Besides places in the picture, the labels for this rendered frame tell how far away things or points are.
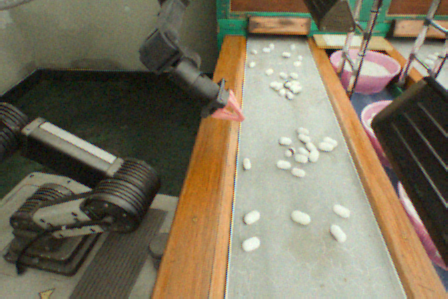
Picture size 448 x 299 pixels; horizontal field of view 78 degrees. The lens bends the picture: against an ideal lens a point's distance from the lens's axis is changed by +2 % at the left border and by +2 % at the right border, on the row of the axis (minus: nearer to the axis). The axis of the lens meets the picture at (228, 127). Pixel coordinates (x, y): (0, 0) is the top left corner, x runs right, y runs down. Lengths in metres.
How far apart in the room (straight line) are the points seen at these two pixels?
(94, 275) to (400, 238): 0.75
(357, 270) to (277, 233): 0.15
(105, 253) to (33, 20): 2.34
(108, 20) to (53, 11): 0.44
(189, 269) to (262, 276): 0.13
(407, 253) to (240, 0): 1.21
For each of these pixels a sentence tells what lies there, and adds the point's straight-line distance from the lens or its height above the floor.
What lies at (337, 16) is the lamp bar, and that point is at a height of 1.08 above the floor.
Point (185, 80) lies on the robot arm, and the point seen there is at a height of 0.97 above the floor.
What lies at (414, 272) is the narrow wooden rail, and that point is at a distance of 0.62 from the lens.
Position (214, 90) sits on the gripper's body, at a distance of 0.62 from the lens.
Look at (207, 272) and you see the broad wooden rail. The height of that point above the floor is 0.76.
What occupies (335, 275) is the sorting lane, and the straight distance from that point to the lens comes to 0.59.
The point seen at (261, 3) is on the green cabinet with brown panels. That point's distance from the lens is 1.47.
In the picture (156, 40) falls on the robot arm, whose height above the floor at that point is 1.05.
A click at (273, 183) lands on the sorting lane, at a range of 0.68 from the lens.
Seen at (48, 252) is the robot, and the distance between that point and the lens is 0.95.
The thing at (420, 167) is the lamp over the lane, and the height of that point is 1.07.
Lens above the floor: 1.25
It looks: 37 degrees down
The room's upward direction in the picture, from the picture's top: straight up
